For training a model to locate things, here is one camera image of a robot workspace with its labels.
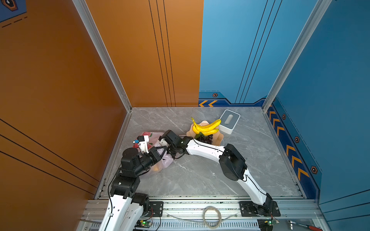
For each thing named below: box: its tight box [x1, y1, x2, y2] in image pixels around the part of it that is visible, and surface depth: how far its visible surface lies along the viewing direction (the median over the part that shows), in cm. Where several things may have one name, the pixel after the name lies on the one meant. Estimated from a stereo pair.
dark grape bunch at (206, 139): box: [194, 131, 214, 145], surface depth 98 cm
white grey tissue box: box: [218, 109, 241, 135], surface depth 107 cm
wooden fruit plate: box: [186, 120, 225, 146], surface depth 101 cm
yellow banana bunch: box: [190, 116, 222, 136], surface depth 100 cm
